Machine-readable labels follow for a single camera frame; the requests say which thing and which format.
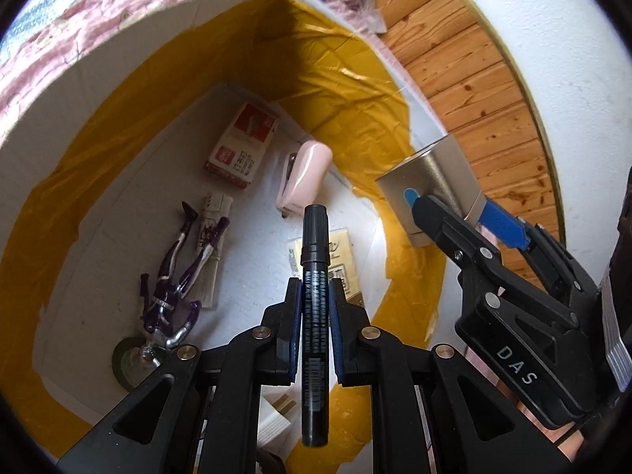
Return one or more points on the pink stapler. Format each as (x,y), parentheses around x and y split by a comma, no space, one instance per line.
(306,173)

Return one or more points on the yellow tissue packet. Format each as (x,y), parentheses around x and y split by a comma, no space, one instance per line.
(345,266)

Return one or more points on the purple toy figure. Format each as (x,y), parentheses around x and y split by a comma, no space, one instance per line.
(165,291)

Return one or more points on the wooden wall panelling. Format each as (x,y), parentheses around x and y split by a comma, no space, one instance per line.
(484,84)

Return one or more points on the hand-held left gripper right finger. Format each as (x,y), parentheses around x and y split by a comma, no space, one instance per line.
(336,335)

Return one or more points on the cream paper card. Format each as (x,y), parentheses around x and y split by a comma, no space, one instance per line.
(224,202)

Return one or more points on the pink bear print blanket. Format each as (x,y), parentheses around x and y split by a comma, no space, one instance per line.
(123,5)

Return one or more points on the gold cube box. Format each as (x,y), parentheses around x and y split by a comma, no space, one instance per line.
(434,168)

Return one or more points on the green tape roll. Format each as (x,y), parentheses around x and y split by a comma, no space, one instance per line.
(121,365)

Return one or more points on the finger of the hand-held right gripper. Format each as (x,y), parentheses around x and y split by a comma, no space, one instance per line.
(503,224)
(454,237)

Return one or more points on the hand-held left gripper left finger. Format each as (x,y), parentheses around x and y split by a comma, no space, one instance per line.
(295,335)

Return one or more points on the black marker pen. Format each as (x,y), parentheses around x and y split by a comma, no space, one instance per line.
(315,256)

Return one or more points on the white cardboard box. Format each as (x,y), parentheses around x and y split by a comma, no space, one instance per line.
(247,256)

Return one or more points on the small red white box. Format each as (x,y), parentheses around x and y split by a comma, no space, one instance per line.
(242,148)

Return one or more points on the white charger adapter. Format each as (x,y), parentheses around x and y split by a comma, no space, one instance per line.
(274,419)

